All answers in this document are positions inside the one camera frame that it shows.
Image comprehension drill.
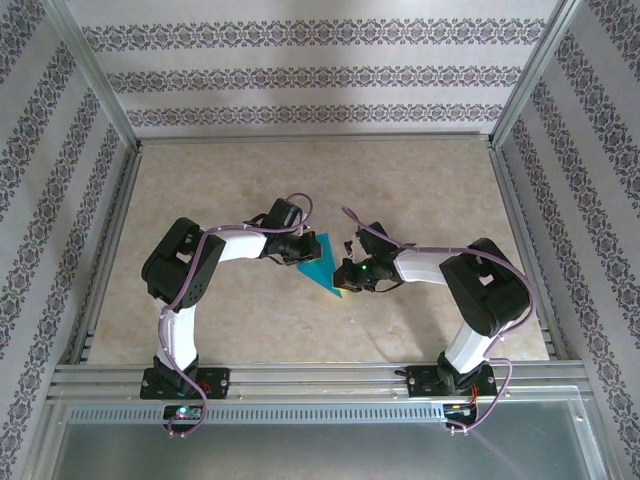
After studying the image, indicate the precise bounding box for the grey sheet metal panel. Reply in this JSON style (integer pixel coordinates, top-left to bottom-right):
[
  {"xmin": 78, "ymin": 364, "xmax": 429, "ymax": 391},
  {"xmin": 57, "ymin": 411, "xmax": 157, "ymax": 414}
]
[{"xmin": 29, "ymin": 399, "xmax": 611, "ymax": 480}]

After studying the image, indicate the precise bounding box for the left controller board green light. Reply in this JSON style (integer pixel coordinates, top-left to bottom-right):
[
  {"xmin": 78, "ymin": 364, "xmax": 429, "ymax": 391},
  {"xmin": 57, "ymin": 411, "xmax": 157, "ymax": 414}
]
[{"xmin": 163, "ymin": 404, "xmax": 205, "ymax": 421}]

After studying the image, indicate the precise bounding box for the aluminium mounting rail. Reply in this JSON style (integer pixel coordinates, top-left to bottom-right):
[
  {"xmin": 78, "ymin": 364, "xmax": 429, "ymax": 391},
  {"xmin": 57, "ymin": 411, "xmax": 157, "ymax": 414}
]
[{"xmin": 47, "ymin": 363, "xmax": 594, "ymax": 401}]

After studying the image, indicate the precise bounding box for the aluminium table edge rail short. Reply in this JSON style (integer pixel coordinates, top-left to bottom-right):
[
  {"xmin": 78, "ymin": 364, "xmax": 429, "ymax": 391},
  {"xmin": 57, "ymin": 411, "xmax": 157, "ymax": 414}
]
[{"xmin": 134, "ymin": 132, "xmax": 496, "ymax": 146}]

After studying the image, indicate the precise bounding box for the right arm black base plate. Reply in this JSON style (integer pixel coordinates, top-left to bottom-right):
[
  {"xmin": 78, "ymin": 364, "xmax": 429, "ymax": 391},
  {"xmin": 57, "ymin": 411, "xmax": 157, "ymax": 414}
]
[{"xmin": 407, "ymin": 365, "xmax": 499, "ymax": 400}]

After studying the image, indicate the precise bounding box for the grey slotted cable duct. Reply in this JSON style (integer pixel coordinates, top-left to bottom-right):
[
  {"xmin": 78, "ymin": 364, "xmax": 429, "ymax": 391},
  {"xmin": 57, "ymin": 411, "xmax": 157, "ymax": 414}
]
[{"xmin": 67, "ymin": 405, "xmax": 446, "ymax": 425}]

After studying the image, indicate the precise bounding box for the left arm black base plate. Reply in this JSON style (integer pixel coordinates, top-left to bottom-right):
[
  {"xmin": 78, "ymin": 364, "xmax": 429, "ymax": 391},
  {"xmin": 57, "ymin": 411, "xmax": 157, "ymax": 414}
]
[{"xmin": 139, "ymin": 367, "xmax": 231, "ymax": 400}]

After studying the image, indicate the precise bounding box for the right aluminium table side rail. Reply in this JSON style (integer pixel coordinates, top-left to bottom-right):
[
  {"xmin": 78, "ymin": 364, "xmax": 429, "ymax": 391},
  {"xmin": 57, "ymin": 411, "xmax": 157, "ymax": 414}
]
[{"xmin": 487, "ymin": 142, "xmax": 571, "ymax": 361}]

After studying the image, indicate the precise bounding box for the aluminium table side rail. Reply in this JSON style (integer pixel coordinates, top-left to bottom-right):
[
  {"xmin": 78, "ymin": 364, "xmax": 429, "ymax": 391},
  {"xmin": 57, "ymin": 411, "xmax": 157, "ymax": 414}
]
[
  {"xmin": 487, "ymin": 142, "xmax": 571, "ymax": 361},
  {"xmin": 69, "ymin": 144, "xmax": 144, "ymax": 366}
]

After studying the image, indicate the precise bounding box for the left aluminium table side rail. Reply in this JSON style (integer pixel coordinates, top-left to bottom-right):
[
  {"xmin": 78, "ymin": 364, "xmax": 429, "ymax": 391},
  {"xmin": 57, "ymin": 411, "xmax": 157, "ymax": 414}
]
[{"xmin": 69, "ymin": 144, "xmax": 144, "ymax": 366}]

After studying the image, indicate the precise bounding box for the right aluminium frame post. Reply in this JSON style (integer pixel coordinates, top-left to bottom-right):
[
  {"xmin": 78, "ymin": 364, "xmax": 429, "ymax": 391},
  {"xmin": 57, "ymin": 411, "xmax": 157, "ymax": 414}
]
[{"xmin": 488, "ymin": 0, "xmax": 589, "ymax": 146}]

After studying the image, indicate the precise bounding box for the aluminium frame post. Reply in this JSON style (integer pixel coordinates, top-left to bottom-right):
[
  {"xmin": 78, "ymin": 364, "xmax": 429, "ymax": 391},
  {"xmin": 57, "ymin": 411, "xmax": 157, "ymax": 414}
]
[
  {"xmin": 488, "ymin": 0, "xmax": 589, "ymax": 146},
  {"xmin": 42, "ymin": 0, "xmax": 141, "ymax": 149}
]

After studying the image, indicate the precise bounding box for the left aluminium frame post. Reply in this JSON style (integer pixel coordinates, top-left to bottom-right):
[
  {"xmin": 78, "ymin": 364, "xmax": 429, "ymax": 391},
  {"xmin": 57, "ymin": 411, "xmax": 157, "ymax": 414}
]
[{"xmin": 42, "ymin": 0, "xmax": 141, "ymax": 149}]

